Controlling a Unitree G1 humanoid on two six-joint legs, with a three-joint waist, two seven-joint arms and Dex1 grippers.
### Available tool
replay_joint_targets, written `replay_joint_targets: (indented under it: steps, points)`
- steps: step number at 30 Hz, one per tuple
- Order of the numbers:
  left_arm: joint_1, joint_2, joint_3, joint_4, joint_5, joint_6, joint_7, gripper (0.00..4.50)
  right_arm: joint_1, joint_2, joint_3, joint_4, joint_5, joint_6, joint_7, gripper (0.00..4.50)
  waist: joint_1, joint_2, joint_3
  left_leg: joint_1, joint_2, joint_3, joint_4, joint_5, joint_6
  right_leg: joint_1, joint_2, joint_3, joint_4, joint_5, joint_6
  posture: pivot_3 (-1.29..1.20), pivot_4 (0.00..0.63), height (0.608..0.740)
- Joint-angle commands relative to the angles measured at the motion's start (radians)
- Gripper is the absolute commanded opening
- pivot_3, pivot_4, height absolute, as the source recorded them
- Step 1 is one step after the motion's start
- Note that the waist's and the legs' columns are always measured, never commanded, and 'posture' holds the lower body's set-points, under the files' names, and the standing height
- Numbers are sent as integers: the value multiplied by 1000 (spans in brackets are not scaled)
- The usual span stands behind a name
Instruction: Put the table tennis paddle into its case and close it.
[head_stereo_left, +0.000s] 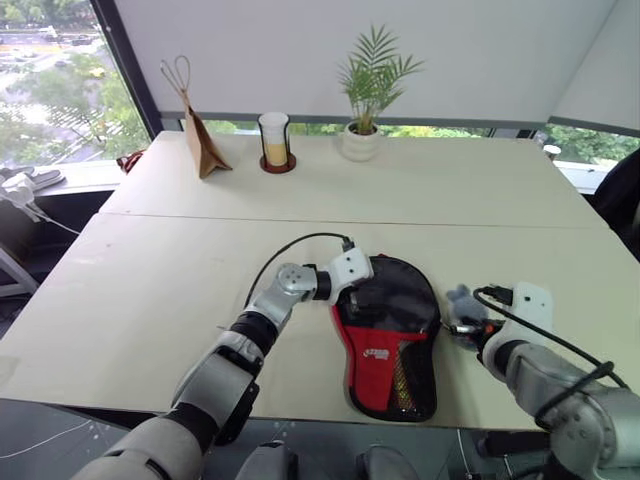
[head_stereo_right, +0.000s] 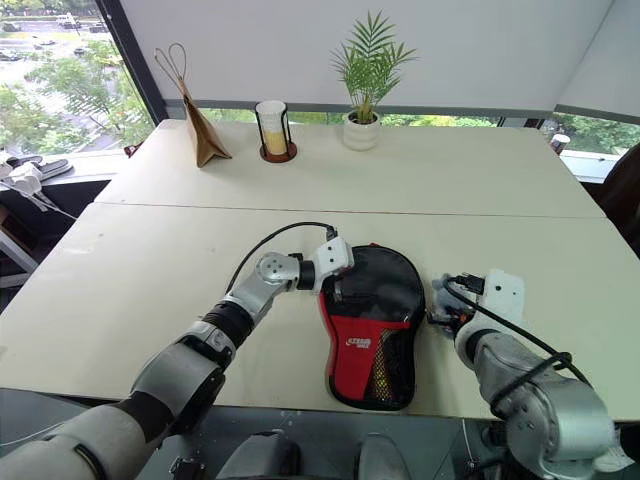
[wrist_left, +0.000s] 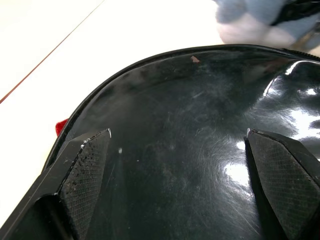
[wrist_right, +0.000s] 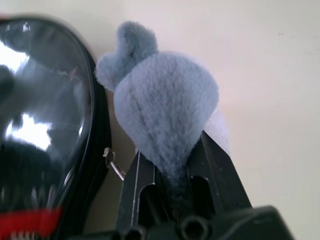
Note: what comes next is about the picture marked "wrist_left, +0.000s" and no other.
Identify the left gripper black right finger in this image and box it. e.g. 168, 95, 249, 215
244, 127, 320, 240

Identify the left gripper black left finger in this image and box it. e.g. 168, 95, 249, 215
0, 128, 112, 240

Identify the black paddle case red lining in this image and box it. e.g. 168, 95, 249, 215
41, 44, 320, 240

